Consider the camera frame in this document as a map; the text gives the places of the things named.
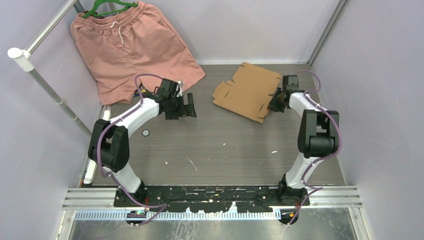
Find small colourful object under shorts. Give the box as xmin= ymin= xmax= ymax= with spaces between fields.
xmin=133 ymin=85 xmax=147 ymax=97

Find pink shorts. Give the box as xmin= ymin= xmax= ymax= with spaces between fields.
xmin=70 ymin=1 xmax=206 ymax=105

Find green clothes hanger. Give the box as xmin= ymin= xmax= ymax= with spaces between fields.
xmin=81 ymin=0 xmax=139 ymax=19

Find slotted aluminium rail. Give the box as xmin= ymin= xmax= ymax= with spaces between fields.
xmin=74 ymin=209 xmax=281 ymax=221

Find brown cardboard box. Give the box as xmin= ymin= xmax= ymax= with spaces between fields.
xmin=212 ymin=62 xmax=282 ymax=124

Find metal clothes rail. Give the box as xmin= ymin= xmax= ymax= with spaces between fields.
xmin=7 ymin=0 xmax=94 ymax=138

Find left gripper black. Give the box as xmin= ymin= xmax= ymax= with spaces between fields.
xmin=165 ymin=92 xmax=196 ymax=120

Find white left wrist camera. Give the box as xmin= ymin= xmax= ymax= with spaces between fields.
xmin=176 ymin=81 xmax=183 ymax=98

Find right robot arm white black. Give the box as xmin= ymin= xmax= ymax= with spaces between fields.
xmin=268 ymin=75 xmax=342 ymax=206

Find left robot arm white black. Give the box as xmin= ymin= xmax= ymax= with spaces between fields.
xmin=88 ymin=78 xmax=197 ymax=207

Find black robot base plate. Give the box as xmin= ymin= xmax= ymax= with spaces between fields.
xmin=113 ymin=181 xmax=310 ymax=224

